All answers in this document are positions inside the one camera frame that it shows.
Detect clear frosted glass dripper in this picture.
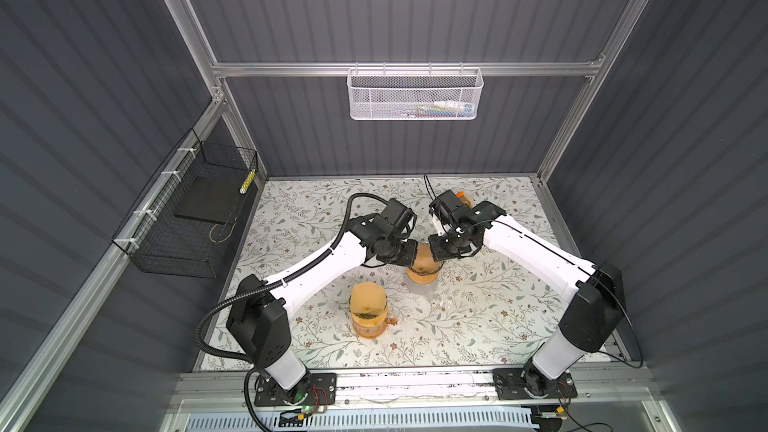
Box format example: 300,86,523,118
406,282,438,296

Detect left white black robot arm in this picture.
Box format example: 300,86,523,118
226,209,418,404

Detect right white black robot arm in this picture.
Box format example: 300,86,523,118
428,192,625,398

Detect orange coffee filter holder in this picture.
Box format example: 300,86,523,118
456,191,475,208

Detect floral table mat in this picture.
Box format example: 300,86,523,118
230,177,564,368

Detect tubes in white basket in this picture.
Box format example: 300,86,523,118
399,100,476,120

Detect yellow marker pen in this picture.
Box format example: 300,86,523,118
239,169,256,195

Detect black foam pad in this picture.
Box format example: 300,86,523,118
174,177,245,225

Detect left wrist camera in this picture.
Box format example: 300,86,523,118
375,199,417,240

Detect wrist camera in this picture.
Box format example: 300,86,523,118
375,199,417,240
428,190,472,236

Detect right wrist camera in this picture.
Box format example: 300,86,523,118
428,190,472,236

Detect black corrugated cable conduit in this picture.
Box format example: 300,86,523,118
193,191,391,432

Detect white wire wall basket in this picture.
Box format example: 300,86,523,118
346,64,484,121

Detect black wire side basket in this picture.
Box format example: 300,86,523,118
113,133,259,279

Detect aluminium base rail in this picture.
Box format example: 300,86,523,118
167,362,662,415

